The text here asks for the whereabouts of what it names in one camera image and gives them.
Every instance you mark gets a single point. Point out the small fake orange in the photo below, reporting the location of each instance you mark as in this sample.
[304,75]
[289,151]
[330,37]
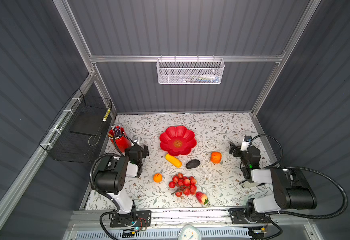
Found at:
[157,178]

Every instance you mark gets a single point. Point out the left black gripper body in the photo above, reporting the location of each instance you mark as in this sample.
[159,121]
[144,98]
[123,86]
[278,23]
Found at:
[143,150]

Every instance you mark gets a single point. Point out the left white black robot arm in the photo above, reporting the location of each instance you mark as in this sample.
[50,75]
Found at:
[108,175]

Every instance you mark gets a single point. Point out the white wire mesh basket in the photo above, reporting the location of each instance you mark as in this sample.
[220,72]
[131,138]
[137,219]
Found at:
[190,70]

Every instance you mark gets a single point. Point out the floral table mat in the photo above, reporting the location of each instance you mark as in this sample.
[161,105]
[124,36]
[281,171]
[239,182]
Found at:
[210,176]

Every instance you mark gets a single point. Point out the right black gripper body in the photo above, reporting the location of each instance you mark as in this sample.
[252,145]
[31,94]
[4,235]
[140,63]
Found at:
[235,149]

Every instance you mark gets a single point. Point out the yellow fake corn cob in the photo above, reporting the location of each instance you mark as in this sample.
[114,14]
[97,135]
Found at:
[174,161]

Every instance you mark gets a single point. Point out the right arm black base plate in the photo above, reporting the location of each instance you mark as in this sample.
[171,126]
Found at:
[242,216]

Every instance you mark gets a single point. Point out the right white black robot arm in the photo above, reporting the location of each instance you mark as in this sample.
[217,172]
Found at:
[291,190]

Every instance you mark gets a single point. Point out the dark fake avocado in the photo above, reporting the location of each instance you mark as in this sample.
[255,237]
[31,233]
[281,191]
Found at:
[193,164]

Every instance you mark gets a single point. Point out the red fake grape bunch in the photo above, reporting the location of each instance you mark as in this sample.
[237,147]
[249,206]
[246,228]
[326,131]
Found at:
[183,185]

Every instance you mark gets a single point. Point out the orange fake persimmon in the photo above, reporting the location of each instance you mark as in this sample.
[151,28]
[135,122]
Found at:
[216,157]

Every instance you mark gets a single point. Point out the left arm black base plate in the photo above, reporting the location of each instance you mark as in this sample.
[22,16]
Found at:
[134,219]

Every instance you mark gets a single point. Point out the red flower-shaped fruit bowl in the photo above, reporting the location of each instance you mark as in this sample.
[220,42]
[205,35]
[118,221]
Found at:
[178,141]

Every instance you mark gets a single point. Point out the black wire wall basket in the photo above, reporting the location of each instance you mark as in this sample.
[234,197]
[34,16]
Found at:
[80,130]

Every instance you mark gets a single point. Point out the red fake strawberry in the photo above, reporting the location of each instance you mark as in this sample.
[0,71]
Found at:
[202,198]

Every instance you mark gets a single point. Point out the white round timer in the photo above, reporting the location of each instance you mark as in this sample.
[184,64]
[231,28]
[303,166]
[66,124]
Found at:
[189,232]

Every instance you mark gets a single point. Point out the red pen cup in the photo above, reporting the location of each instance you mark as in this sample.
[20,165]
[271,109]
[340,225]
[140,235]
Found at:
[121,142]

